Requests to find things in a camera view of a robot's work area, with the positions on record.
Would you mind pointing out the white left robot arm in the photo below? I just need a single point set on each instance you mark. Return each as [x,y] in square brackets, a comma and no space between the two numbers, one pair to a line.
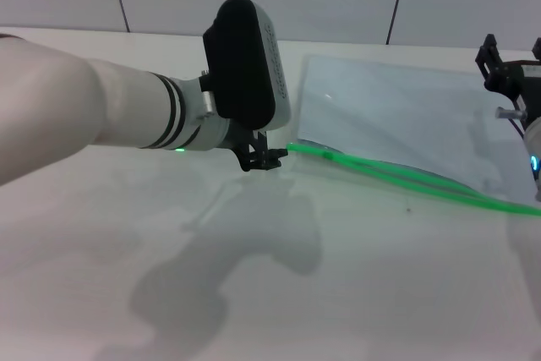
[84,103]

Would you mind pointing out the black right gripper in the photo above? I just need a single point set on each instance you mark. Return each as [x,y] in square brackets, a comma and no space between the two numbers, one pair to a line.
[509,75]

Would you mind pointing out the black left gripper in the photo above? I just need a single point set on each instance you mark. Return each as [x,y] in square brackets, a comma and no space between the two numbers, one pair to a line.
[249,145]

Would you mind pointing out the green zip slider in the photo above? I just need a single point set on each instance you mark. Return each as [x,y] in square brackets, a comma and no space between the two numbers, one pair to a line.
[327,154]

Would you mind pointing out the transparent green-zip document bag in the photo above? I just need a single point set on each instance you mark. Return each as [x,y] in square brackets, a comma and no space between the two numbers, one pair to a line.
[401,116]

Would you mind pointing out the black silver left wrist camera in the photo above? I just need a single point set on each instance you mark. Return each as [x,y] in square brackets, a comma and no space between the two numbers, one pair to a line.
[241,65]

